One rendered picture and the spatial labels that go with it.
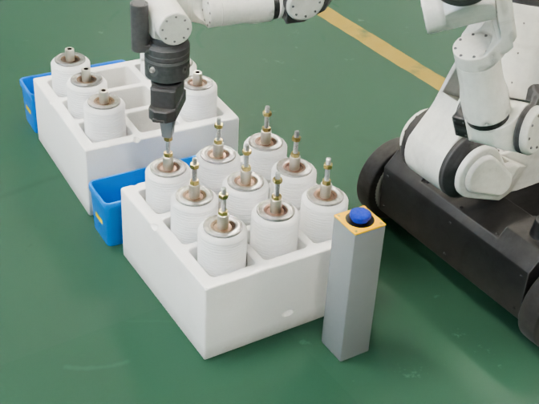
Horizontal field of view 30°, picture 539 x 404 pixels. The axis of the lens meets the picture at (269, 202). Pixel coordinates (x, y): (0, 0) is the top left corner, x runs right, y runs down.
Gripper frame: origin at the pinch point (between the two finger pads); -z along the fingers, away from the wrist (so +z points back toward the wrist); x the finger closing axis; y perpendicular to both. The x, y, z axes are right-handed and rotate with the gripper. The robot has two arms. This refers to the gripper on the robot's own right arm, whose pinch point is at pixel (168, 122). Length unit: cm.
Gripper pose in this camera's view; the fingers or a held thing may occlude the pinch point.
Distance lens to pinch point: 204.9
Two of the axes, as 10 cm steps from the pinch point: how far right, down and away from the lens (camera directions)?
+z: 0.5, -8.3, -5.6
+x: 1.6, -5.5, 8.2
